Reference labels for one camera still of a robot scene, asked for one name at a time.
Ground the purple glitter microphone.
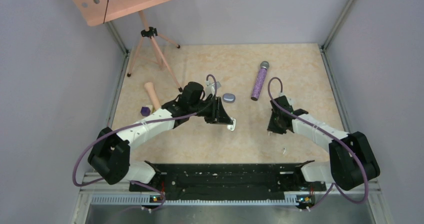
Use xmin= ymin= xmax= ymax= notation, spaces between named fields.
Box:
xmin=250 ymin=61 xmax=270 ymax=101

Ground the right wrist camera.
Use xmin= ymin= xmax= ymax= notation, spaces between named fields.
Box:
xmin=283 ymin=95 xmax=296 ymax=106

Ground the white earbud case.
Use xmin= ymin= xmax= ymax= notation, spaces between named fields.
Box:
xmin=227 ymin=117 xmax=237 ymax=132

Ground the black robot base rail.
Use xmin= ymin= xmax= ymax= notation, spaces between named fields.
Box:
xmin=148 ymin=163 xmax=327 ymax=202

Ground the pink music stand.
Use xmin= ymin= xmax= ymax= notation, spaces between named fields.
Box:
xmin=60 ymin=0 xmax=192 ymax=93

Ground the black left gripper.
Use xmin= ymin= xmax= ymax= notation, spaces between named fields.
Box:
xmin=189 ymin=96 xmax=233 ymax=125

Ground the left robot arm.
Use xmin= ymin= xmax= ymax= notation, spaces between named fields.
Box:
xmin=87 ymin=81 xmax=236 ymax=191

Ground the lavender charging case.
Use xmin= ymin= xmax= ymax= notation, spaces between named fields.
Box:
xmin=222 ymin=93 xmax=236 ymax=104

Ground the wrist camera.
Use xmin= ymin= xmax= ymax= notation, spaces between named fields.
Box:
xmin=204 ymin=81 xmax=221 ymax=97
xmin=283 ymin=95 xmax=296 ymax=106

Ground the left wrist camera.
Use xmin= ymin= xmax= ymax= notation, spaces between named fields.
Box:
xmin=204 ymin=81 xmax=221 ymax=97

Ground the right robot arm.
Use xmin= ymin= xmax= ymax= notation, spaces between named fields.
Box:
xmin=267 ymin=95 xmax=381 ymax=191

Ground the small purple block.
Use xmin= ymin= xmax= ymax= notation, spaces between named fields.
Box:
xmin=140 ymin=106 xmax=152 ymax=117

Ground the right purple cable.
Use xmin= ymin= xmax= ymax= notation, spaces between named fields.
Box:
xmin=267 ymin=77 xmax=370 ymax=211

